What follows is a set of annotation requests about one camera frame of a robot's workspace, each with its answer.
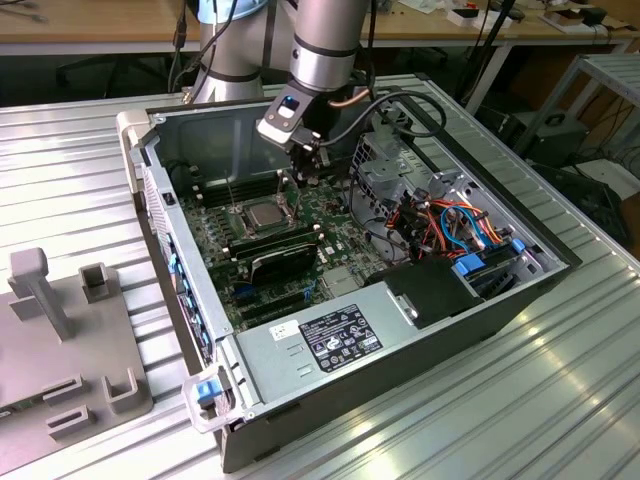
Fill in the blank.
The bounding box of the metal socket cover frame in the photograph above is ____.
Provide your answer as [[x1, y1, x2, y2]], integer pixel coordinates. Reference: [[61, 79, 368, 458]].
[[274, 168, 303, 219]]

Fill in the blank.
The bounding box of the silver CPU green edge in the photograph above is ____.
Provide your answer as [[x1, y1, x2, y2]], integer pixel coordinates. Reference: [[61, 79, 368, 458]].
[[245, 203, 283, 231]]

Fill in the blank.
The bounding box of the black RAM slot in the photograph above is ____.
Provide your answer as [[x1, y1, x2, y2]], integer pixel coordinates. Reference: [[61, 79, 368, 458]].
[[232, 233, 323, 258], [229, 228, 321, 254], [227, 224, 319, 250], [192, 174, 279, 192], [194, 180, 276, 197], [201, 190, 256, 207], [234, 237, 325, 262], [198, 185, 269, 202]]

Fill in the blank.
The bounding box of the CPU socket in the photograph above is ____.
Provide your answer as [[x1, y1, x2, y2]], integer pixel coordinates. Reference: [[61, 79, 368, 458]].
[[230, 198, 301, 237]]

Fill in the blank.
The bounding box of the black expansion slot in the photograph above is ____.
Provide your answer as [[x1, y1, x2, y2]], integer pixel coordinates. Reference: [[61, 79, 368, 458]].
[[233, 288, 307, 315], [242, 299, 310, 326]]

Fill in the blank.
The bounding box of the silver metal disk bay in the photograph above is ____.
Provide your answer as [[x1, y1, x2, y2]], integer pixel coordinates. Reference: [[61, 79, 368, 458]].
[[348, 130, 482, 214]]

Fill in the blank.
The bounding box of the green motherboard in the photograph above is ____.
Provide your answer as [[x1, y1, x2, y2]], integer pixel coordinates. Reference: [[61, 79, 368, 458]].
[[177, 167, 371, 334]]

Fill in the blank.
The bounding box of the black graphics card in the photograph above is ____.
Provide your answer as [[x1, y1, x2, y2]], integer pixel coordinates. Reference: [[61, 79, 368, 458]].
[[248, 243, 320, 287]]

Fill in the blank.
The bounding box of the silver chipset heatsink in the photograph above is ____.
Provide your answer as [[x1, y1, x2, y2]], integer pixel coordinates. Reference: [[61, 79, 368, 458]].
[[322, 272, 360, 295]]

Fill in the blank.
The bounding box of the white cardboard box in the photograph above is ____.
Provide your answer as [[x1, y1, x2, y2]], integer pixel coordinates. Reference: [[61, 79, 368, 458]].
[[446, 5, 515, 29]]

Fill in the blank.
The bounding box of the black plastic shroud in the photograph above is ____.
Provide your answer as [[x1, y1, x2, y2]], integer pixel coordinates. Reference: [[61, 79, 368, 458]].
[[363, 259, 485, 330]]

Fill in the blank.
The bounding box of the hard disk in blue carrier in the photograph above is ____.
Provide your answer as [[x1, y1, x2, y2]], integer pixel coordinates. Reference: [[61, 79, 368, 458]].
[[452, 249, 519, 301]]

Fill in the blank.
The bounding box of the black equipment case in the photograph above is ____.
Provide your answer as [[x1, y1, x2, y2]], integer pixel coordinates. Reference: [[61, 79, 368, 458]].
[[509, 112, 590, 169]]

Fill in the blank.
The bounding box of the grey power supply unit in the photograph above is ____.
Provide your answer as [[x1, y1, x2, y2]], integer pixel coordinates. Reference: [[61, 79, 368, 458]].
[[233, 287, 420, 407]]

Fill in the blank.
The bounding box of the grey open PC case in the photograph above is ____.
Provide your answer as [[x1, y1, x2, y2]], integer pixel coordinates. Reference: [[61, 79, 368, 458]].
[[115, 84, 584, 474]]

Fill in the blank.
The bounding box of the brown cardboard piece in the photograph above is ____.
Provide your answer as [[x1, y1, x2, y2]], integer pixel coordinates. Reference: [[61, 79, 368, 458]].
[[542, 8, 585, 34]]

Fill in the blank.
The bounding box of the black floor bag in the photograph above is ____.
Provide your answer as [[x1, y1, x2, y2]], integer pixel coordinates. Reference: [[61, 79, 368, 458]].
[[529, 163, 632, 244]]

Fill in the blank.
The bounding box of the blue case release latch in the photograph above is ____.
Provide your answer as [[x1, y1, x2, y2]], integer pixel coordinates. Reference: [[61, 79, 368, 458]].
[[196, 379, 221, 406]]

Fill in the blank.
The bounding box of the grey parts rack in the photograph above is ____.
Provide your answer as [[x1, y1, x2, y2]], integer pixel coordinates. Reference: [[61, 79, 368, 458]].
[[0, 247, 154, 441]]

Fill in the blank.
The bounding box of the green RAM stick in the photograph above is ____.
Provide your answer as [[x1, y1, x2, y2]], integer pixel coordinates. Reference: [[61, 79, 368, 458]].
[[0, 394, 46, 419]]

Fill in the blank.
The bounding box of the copper coloured cable sleeve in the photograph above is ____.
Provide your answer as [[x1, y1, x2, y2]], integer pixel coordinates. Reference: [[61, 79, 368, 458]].
[[330, 89, 370, 109]]

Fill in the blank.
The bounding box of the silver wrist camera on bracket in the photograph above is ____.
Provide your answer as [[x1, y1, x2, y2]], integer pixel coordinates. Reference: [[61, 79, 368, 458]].
[[255, 91, 322, 147]]

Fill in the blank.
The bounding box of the black camera cable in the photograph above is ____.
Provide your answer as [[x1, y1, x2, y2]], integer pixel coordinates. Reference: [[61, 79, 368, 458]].
[[317, 92, 447, 149]]

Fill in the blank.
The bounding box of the wooden desk white frame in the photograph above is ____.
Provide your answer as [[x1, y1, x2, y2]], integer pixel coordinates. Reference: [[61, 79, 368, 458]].
[[372, 0, 639, 119], [0, 0, 206, 57]]

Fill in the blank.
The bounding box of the orange wire bundle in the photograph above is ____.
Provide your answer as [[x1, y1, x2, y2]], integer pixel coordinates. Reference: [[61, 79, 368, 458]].
[[392, 198, 505, 251]]

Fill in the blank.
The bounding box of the blue wire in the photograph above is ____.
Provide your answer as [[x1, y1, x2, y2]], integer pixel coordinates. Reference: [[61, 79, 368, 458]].
[[439, 203, 490, 257]]

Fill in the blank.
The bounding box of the black hanging cable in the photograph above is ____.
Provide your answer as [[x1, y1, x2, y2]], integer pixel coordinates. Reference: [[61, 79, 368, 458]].
[[169, 0, 187, 94]]

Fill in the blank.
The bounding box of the grey metal shelf frame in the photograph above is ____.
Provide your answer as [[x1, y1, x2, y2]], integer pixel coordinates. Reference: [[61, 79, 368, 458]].
[[514, 52, 640, 166]]

